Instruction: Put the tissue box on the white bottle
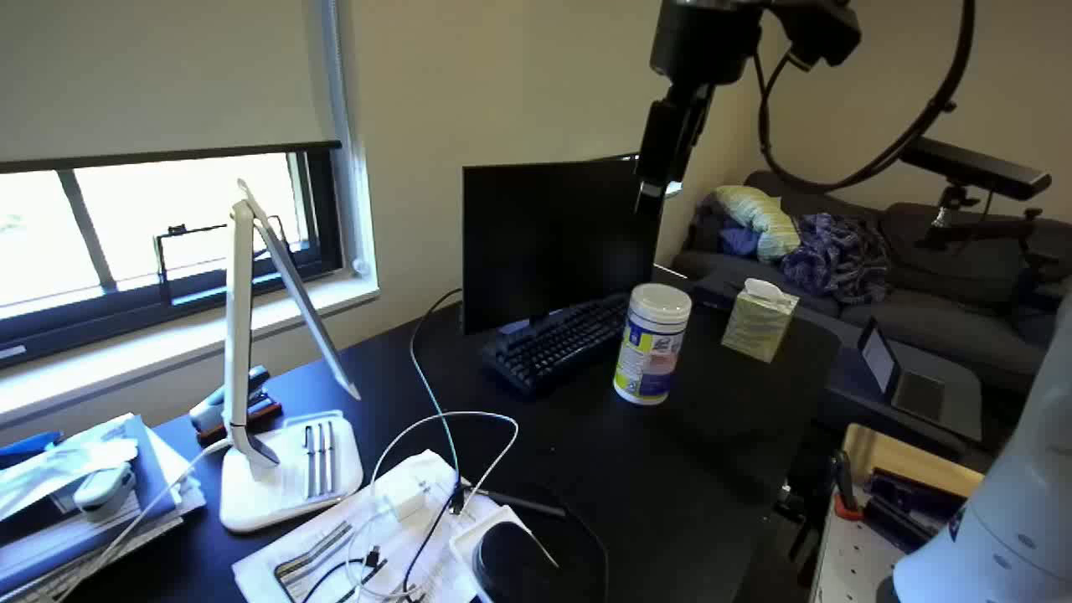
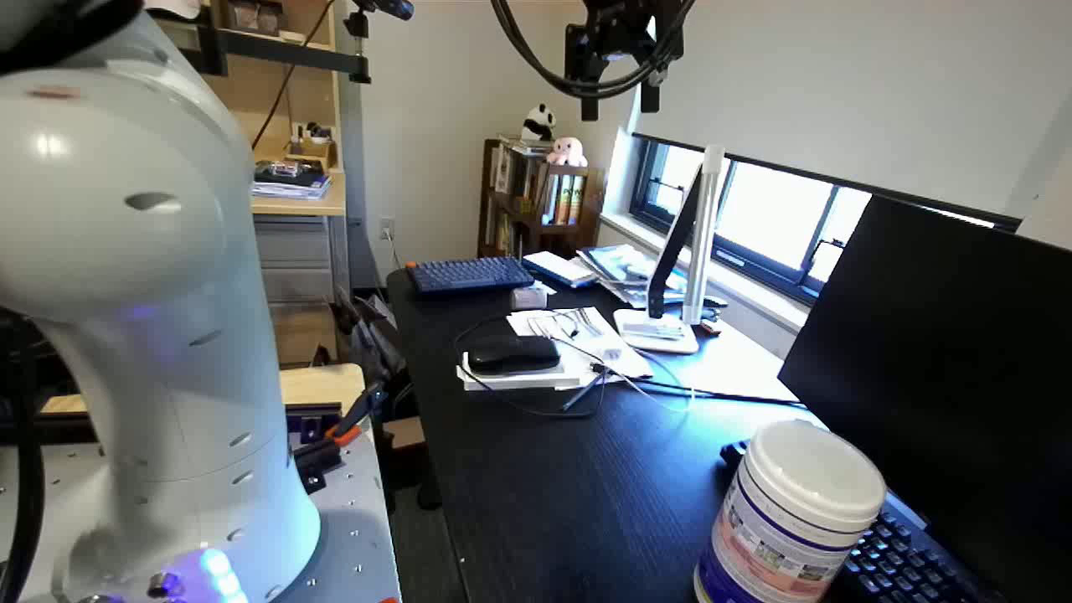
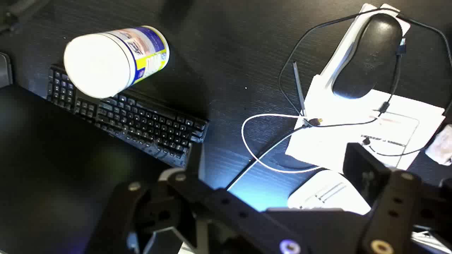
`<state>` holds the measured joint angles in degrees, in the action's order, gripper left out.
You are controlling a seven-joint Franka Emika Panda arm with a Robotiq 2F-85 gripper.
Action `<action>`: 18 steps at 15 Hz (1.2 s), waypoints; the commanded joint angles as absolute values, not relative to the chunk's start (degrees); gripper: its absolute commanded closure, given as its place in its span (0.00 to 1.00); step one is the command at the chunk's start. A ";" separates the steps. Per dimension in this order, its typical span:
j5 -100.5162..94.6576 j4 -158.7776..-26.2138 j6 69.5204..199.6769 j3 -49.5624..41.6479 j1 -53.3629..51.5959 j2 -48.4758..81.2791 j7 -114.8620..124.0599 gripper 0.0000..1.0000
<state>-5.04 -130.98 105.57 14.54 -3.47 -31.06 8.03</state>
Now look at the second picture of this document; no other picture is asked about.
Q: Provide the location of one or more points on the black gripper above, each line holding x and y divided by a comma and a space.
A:
621, 36

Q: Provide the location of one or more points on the small white box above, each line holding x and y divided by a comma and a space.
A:
530, 297

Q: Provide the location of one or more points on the white wipes bottle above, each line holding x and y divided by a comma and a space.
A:
781, 515

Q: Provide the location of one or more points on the pink plush toy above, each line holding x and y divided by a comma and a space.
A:
569, 151

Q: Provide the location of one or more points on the panda plush toy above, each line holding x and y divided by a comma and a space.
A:
539, 124

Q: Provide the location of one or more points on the small wooden bookshelf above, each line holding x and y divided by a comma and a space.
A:
539, 207

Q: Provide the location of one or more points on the white monitor on stand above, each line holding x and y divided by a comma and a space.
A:
702, 245

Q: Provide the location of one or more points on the open magazine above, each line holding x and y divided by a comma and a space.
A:
623, 271

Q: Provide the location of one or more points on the stack of white books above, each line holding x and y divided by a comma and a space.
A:
558, 270

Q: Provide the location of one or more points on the black framed window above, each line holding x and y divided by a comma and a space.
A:
773, 220

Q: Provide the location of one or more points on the printed white papers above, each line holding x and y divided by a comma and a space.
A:
582, 333

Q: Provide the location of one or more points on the white roller blind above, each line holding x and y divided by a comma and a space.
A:
874, 87

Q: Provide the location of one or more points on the grey metal pole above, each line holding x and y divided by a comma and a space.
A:
357, 169

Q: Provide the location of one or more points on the black wallet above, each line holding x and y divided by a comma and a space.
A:
511, 352

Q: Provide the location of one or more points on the large white paper sheet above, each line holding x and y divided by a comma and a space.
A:
725, 364

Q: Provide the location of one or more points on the tall wooden shelf unit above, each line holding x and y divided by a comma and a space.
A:
302, 102

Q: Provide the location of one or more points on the black mounting bar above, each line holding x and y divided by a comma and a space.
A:
288, 47

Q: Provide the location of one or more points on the blue book stack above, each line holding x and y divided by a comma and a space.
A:
288, 179

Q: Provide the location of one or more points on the white drawer cabinet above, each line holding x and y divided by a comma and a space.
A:
294, 263

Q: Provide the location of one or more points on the light wooden board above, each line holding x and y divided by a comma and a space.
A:
323, 385

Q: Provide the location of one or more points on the large black monitor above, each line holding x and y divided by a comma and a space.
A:
950, 368

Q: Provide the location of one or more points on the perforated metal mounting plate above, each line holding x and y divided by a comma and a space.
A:
352, 536

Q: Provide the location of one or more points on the black keyboard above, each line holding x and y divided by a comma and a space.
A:
905, 557

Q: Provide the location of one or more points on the black camera on pole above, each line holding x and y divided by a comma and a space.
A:
381, 9

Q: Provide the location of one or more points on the white wall outlet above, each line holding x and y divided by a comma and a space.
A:
386, 229

